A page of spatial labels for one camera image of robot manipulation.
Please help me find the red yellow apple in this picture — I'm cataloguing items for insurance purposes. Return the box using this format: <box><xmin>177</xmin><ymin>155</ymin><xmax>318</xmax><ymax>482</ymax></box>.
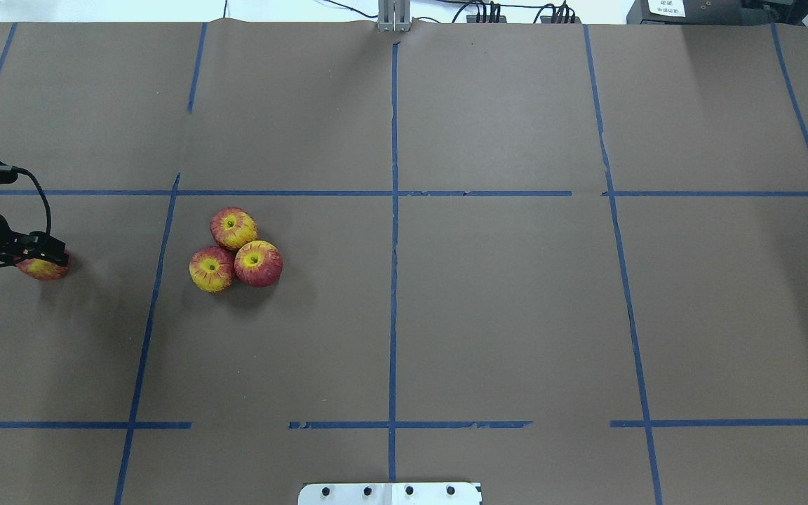
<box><xmin>209</xmin><ymin>207</ymin><xmax>259</xmax><ymax>253</ymax></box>
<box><xmin>15</xmin><ymin>250</ymin><xmax>72</xmax><ymax>281</ymax></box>
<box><xmin>188</xmin><ymin>246</ymin><xmax>235</xmax><ymax>294</ymax></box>
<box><xmin>234</xmin><ymin>240</ymin><xmax>283</xmax><ymax>288</ymax></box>

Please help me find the far orange black adapter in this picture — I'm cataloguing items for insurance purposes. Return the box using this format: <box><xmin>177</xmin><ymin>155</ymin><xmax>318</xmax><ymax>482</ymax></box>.
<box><xmin>465</xmin><ymin>1</ymin><xmax>507</xmax><ymax>25</ymax></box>

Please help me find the black desktop box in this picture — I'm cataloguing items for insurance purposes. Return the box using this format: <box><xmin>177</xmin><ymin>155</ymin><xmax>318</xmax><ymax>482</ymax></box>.
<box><xmin>626</xmin><ymin>1</ymin><xmax>808</xmax><ymax>26</ymax></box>

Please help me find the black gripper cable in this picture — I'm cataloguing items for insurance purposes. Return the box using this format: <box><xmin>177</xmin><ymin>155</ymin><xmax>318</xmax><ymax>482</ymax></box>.
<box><xmin>0</xmin><ymin>166</ymin><xmax>53</xmax><ymax>270</ymax></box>

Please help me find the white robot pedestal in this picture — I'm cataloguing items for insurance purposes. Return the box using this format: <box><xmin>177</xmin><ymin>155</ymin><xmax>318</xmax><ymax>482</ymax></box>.
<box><xmin>297</xmin><ymin>482</ymin><xmax>483</xmax><ymax>504</ymax></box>

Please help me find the aluminium frame post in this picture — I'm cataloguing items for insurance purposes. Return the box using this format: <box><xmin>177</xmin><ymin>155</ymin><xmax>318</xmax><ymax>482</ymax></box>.
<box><xmin>376</xmin><ymin>0</ymin><xmax>413</xmax><ymax>33</ymax></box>

